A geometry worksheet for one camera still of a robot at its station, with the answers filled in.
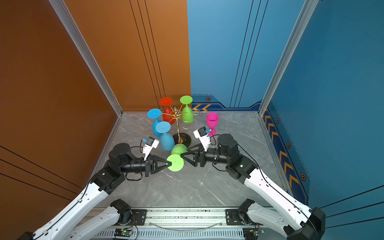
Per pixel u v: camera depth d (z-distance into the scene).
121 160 0.53
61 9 0.70
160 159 0.61
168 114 0.83
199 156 0.55
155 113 0.79
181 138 1.01
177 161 0.61
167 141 0.77
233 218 0.72
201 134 0.57
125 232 0.71
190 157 0.59
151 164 0.56
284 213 0.40
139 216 0.73
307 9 0.70
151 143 0.58
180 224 0.73
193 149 0.64
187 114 0.90
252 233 0.70
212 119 0.97
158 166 0.61
